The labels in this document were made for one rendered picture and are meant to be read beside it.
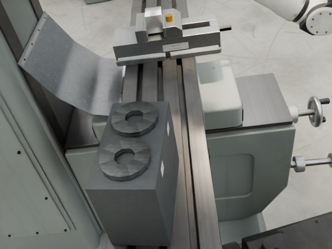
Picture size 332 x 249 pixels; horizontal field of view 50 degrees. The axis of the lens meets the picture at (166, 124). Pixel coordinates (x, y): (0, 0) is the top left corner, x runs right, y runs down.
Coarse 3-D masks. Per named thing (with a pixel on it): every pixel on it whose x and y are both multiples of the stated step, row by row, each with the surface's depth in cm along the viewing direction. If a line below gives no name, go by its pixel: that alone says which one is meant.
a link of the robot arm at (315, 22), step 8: (328, 0) 83; (320, 8) 84; (328, 8) 83; (312, 16) 85; (320, 16) 85; (328, 16) 84; (312, 24) 87; (320, 24) 86; (328, 24) 86; (312, 32) 88; (320, 32) 88; (328, 32) 87
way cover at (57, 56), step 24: (48, 24) 119; (48, 48) 113; (72, 48) 125; (48, 72) 107; (72, 72) 117; (96, 72) 125; (120, 72) 128; (72, 96) 110; (96, 96) 116; (120, 96) 118
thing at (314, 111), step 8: (312, 96) 132; (312, 104) 133; (320, 104) 127; (296, 112) 130; (304, 112) 132; (312, 112) 132; (320, 112) 127; (296, 120) 131; (312, 120) 135; (320, 120) 128
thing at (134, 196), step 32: (128, 128) 66; (160, 128) 67; (96, 160) 63; (128, 160) 62; (160, 160) 61; (96, 192) 59; (128, 192) 58; (160, 192) 60; (128, 224) 65; (160, 224) 64
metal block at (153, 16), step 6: (150, 12) 113; (156, 12) 112; (150, 18) 112; (156, 18) 112; (162, 18) 115; (150, 24) 113; (156, 24) 113; (162, 24) 113; (150, 30) 114; (156, 30) 115; (162, 30) 115
